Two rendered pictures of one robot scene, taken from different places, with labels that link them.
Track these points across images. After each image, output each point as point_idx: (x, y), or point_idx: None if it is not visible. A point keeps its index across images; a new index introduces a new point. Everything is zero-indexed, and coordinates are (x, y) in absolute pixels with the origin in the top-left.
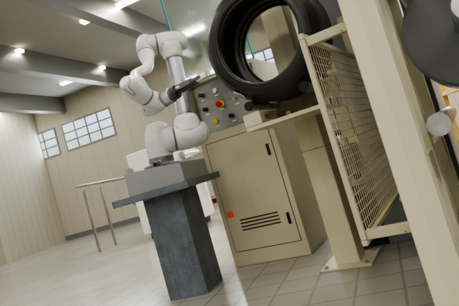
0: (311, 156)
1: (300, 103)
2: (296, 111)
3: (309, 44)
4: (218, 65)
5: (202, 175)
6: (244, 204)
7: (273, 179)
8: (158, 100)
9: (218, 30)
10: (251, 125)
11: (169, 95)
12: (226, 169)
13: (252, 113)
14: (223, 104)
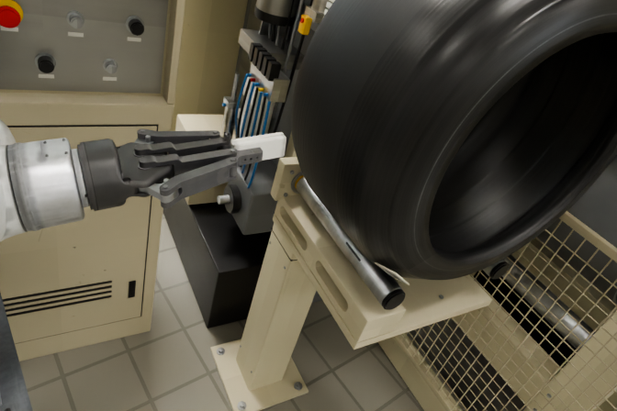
0: (301, 267)
1: None
2: (443, 296)
3: None
4: (416, 201)
5: (5, 314)
6: (28, 272)
7: (126, 230)
8: (12, 220)
9: (500, 95)
10: (371, 337)
11: (91, 203)
12: None
13: (116, 76)
14: (21, 17)
